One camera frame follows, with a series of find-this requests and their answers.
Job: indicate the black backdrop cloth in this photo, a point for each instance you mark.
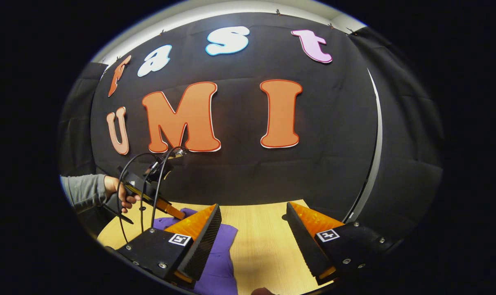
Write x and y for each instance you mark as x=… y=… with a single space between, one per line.
x=239 y=176

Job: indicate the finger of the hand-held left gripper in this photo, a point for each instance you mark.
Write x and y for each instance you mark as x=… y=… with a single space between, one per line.
x=170 y=209

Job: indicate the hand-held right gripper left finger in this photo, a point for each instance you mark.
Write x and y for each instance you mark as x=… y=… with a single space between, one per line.
x=203 y=246

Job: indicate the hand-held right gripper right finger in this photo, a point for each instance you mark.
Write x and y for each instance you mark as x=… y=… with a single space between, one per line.
x=303 y=241

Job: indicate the purple shirt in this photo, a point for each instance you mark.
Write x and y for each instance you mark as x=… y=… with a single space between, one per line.
x=219 y=262

